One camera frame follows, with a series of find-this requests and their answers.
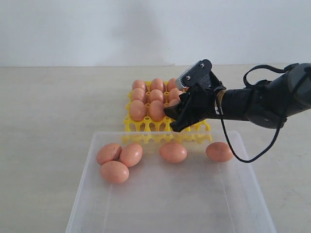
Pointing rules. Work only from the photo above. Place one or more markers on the brown egg upper middle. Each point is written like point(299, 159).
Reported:
point(131, 154)

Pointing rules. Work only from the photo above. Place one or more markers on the brown egg centre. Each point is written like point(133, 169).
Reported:
point(173, 152)

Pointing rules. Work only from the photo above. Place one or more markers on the brown egg bin bottom edge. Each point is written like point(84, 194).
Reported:
point(174, 94)

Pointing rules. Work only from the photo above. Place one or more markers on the brown egg corner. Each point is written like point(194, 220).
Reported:
point(137, 110)

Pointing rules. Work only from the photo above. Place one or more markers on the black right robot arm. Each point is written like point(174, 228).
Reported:
point(266, 103)

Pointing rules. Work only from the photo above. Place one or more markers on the yellow plastic egg tray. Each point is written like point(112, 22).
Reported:
point(160, 131)

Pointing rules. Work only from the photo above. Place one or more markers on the brown egg tray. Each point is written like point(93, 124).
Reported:
point(139, 84)
point(171, 85)
point(158, 84)

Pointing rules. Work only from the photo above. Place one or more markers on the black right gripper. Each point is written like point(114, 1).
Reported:
point(196, 104)

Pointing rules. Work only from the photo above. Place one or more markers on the brown egg lower right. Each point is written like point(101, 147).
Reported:
point(114, 172)

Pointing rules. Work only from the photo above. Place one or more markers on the brown egg large upper left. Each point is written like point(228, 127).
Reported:
point(109, 152)

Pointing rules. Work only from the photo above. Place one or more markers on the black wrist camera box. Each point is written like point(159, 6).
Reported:
point(200, 73)

